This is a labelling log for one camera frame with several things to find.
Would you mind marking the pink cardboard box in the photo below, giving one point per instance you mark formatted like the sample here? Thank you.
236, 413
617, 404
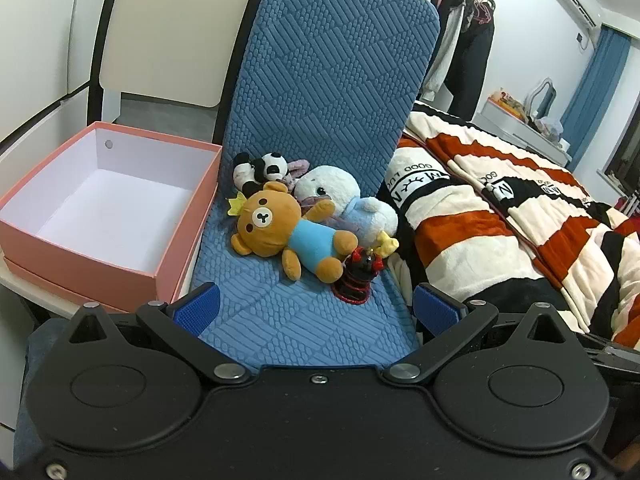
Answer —
185, 240

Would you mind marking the black chair frame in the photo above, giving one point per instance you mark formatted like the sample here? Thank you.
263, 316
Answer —
235, 60

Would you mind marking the black red doll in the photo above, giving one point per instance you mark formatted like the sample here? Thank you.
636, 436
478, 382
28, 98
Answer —
357, 275

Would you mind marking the white wardrobe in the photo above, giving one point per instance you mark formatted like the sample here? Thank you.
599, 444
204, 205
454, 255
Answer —
40, 35

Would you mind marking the window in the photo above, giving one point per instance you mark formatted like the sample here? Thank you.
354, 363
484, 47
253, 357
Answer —
625, 155

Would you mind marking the white hanging jacket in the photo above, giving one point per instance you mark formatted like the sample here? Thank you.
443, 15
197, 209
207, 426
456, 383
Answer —
447, 45

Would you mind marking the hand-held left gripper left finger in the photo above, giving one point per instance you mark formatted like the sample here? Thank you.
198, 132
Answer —
197, 307

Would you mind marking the pink bunny plush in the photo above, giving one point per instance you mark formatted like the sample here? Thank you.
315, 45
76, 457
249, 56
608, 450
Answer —
298, 166

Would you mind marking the purple pink fuzzy plush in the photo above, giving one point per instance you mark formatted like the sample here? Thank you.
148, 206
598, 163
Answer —
310, 202

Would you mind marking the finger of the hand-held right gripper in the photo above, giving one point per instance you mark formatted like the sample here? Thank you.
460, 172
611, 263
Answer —
615, 352

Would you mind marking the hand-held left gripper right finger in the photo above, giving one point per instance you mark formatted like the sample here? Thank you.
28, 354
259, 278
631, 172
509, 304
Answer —
437, 310

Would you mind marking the brown teddy bear plush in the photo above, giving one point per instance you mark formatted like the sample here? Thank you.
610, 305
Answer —
265, 225

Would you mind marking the pink box lid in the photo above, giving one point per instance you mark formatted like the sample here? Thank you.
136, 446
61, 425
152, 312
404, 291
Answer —
75, 291

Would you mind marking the blue curtain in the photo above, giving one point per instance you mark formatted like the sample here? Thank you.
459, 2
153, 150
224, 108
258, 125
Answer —
595, 95

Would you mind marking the blue jeans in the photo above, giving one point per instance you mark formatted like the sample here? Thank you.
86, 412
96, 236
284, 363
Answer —
45, 355

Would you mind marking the panda plush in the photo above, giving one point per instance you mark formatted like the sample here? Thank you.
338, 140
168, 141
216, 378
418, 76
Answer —
272, 165

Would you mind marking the white blue bird plush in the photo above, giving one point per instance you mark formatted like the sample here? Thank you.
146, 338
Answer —
325, 185

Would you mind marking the striped fleece blanket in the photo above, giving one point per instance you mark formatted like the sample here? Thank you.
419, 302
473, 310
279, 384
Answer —
500, 220

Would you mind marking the blue quilted seat cushion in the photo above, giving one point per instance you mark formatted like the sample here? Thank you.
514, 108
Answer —
325, 85

